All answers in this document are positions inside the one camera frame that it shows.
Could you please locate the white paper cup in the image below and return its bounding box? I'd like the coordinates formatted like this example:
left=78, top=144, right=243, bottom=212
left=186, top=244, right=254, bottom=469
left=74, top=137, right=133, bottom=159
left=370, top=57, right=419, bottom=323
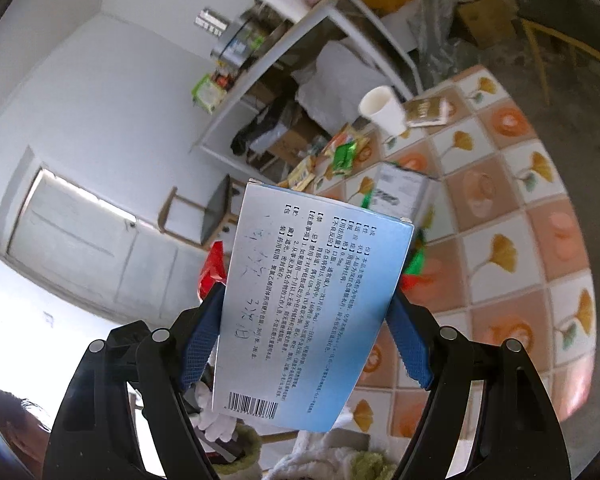
left=358, top=86, right=408, bottom=138

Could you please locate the yellow green snack packet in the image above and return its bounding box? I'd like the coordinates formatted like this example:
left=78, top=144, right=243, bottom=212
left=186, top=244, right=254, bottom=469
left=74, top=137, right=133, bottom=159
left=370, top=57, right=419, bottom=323
left=325, top=124, right=376, bottom=161

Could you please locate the black cloth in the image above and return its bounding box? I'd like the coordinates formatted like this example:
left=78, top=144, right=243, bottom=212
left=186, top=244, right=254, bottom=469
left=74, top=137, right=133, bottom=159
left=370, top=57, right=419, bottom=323
left=230, top=95, right=301, bottom=156

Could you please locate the clear plastic sheeting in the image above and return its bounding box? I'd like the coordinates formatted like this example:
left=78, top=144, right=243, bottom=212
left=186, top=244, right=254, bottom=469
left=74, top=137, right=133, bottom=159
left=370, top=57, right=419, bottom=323
left=407, top=0, right=476, bottom=96

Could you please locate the bright green plastic wrapper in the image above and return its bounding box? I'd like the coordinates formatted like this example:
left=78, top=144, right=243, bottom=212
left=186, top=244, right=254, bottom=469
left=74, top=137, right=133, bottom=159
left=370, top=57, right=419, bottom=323
left=401, top=230, right=427, bottom=291

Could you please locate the gold cardboard box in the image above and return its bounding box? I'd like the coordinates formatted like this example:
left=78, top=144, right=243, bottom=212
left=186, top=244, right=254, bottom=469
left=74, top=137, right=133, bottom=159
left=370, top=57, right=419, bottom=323
left=404, top=96, right=458, bottom=128

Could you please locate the blue medicine box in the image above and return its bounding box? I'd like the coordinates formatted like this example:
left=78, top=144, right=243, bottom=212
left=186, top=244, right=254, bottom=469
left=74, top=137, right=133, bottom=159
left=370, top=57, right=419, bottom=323
left=211, top=180, right=415, bottom=433

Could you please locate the leaf patterned tablecloth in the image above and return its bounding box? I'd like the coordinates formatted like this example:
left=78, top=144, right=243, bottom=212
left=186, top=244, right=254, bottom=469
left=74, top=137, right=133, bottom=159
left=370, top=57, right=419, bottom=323
left=275, top=65, right=598, bottom=441

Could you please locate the wooden chair black seat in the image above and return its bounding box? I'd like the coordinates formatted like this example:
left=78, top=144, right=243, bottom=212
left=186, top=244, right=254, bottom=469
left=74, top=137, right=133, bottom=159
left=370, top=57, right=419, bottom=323
left=517, top=0, right=600, bottom=158
left=157, top=175, right=241, bottom=251

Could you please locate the fluffy white green garment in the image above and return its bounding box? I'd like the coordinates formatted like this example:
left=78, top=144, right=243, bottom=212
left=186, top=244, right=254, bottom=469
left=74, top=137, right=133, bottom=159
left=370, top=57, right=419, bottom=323
left=215, top=425, right=396, bottom=480

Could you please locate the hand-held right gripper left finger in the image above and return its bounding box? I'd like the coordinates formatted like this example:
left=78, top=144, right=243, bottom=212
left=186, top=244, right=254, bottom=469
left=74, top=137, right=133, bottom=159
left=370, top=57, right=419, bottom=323
left=42, top=285, right=226, bottom=480

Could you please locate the green packet on shelf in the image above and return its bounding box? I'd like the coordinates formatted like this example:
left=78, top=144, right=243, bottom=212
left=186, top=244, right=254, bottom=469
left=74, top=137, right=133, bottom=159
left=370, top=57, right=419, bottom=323
left=191, top=74, right=226, bottom=113

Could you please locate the white metal shelf frame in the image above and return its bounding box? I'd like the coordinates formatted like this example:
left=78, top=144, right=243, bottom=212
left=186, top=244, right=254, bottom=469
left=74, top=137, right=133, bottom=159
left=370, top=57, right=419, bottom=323
left=190, top=0, right=423, bottom=171

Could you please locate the white door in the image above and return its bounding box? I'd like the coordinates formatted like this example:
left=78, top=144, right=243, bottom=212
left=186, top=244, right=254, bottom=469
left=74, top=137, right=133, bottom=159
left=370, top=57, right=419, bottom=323
left=0, top=147, right=241, bottom=321

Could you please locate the metal pot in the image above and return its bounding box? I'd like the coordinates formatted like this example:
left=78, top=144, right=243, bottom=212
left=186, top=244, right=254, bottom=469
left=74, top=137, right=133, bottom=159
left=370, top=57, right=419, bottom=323
left=210, top=17, right=281, bottom=68

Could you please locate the red plastic packet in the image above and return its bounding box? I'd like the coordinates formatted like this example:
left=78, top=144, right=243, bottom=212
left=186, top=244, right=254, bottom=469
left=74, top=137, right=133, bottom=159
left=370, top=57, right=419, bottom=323
left=198, top=241, right=228, bottom=301

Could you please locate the brown cardboard carton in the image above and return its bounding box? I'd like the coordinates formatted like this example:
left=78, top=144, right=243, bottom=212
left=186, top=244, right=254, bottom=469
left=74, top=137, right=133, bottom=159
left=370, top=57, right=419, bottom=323
left=265, top=125, right=326, bottom=166

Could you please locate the person's left hand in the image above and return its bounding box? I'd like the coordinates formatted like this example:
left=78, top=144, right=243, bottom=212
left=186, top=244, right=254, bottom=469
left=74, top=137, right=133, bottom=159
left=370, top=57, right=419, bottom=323
left=192, top=382, right=238, bottom=440

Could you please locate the person's head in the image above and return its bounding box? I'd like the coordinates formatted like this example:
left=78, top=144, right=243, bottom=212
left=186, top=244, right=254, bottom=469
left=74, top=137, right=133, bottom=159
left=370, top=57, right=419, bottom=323
left=0, top=385, right=53, bottom=480

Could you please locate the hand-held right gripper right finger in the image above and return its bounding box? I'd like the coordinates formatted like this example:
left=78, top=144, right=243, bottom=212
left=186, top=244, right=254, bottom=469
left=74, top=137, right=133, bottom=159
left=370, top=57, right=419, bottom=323
left=387, top=290, right=573, bottom=480

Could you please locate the white and green box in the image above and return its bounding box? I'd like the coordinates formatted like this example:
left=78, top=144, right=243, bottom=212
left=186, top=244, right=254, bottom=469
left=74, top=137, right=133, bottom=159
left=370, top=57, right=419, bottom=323
left=362, top=161, right=431, bottom=221

